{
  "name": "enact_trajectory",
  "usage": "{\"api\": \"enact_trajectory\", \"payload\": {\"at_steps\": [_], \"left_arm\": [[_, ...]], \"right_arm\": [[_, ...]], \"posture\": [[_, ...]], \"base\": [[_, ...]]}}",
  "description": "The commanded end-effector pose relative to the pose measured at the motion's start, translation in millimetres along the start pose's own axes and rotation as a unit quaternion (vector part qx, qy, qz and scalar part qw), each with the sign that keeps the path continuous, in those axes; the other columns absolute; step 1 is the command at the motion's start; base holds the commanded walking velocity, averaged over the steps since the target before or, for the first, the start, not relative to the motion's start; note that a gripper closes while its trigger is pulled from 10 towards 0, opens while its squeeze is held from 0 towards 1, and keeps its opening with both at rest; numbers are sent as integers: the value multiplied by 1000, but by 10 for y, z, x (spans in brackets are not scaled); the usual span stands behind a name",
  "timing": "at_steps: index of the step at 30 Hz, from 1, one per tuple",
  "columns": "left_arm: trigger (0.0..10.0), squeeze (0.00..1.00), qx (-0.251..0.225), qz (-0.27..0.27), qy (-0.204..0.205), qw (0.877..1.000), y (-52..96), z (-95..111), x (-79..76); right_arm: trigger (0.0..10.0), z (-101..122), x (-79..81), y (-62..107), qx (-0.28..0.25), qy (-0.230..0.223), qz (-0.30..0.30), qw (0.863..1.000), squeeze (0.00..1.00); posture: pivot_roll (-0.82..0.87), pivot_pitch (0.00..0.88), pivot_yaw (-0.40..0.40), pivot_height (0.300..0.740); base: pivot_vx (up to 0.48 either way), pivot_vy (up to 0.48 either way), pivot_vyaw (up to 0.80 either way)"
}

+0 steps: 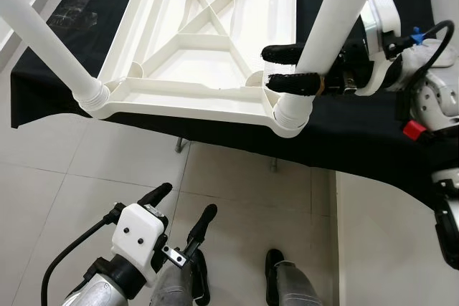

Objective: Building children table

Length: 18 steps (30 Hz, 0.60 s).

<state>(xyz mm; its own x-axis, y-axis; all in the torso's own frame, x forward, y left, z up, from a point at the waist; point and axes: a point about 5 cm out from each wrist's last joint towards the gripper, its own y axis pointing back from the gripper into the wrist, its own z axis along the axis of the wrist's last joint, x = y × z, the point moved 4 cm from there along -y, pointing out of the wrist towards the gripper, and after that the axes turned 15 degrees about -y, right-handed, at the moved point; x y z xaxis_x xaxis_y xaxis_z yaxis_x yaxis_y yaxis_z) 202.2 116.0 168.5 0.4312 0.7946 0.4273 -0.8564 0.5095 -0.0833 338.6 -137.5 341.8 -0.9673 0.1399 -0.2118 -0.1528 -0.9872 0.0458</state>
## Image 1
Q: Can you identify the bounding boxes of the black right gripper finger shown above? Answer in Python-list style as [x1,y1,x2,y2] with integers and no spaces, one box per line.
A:
[260,43,308,64]
[265,71,322,99]

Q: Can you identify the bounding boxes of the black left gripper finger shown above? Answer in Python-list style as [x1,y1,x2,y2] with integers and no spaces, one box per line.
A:
[185,204,218,257]
[138,182,174,208]

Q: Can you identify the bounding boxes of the grey robot left leg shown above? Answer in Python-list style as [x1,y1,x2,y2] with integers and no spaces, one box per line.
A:
[149,249,212,306]

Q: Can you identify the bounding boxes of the grey robot leg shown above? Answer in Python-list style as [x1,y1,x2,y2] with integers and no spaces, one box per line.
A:
[149,249,212,306]
[265,249,320,306]

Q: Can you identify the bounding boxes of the black tablecloth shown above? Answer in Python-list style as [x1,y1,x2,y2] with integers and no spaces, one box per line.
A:
[11,0,459,210]

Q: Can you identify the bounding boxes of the red connector block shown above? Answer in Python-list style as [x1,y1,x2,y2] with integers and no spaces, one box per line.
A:
[403,120,427,142]

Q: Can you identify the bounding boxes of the white plastic table top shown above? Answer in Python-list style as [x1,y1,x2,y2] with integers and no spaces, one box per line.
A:
[90,0,309,138]

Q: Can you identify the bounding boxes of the grey robot right leg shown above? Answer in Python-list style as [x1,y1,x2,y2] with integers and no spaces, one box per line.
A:
[265,249,320,306]

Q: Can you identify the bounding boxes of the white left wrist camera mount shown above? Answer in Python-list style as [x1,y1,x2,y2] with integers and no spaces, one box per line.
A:
[111,204,169,285]

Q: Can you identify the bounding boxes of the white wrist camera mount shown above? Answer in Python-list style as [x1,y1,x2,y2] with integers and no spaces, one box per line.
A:
[111,204,169,285]
[355,0,404,97]

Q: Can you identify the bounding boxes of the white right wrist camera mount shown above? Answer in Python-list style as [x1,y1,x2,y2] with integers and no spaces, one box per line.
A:
[355,0,404,97]

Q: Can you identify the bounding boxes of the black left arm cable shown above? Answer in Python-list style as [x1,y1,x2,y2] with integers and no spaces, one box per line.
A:
[41,206,124,306]

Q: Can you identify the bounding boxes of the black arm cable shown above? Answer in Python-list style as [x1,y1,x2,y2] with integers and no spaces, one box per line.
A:
[41,206,124,306]
[391,19,457,99]

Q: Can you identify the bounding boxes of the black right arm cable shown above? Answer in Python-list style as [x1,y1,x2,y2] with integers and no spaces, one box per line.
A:
[391,19,457,99]

